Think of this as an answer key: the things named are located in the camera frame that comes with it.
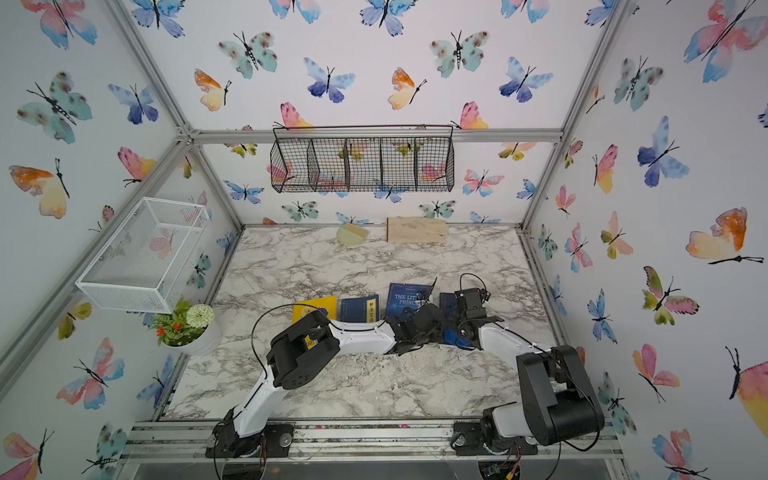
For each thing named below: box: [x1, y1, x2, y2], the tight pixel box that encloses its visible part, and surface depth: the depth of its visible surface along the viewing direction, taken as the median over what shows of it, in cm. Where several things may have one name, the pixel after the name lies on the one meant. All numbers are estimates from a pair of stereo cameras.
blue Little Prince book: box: [385, 283, 433, 320], surface depth 101 cm
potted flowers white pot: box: [148, 298, 222, 356], surface depth 80 cm
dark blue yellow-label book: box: [340, 294, 379, 323], surface depth 98 cm
